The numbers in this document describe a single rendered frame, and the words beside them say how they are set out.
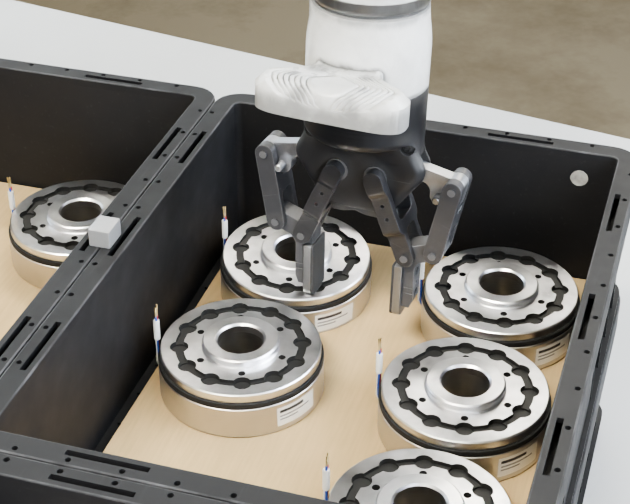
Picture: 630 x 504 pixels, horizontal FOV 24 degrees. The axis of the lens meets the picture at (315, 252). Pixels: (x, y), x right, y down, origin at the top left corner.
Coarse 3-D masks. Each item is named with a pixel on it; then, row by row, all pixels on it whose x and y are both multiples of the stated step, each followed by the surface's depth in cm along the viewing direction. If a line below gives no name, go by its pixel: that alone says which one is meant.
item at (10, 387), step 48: (240, 96) 104; (192, 144) 98; (480, 144) 99; (528, 144) 98; (576, 144) 98; (144, 192) 93; (624, 192) 93; (624, 240) 92; (96, 288) 84; (48, 336) 81; (576, 336) 80; (0, 384) 77; (576, 384) 77; (0, 432) 74; (576, 432) 74; (144, 480) 71; (192, 480) 71
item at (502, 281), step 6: (486, 282) 97; (492, 282) 98; (498, 282) 98; (504, 282) 98; (510, 282) 97; (516, 282) 97; (486, 288) 98; (492, 288) 98; (498, 288) 98; (504, 288) 98; (510, 288) 98; (516, 288) 97; (522, 288) 96; (498, 294) 98; (504, 294) 98; (510, 294) 98
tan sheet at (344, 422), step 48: (384, 288) 102; (336, 336) 97; (384, 336) 97; (336, 384) 93; (144, 432) 89; (192, 432) 89; (288, 432) 89; (336, 432) 89; (240, 480) 85; (288, 480) 85; (336, 480) 85; (528, 480) 85
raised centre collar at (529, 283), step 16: (480, 272) 97; (496, 272) 97; (512, 272) 97; (528, 272) 97; (464, 288) 96; (480, 288) 95; (528, 288) 95; (480, 304) 94; (496, 304) 94; (512, 304) 94; (528, 304) 94
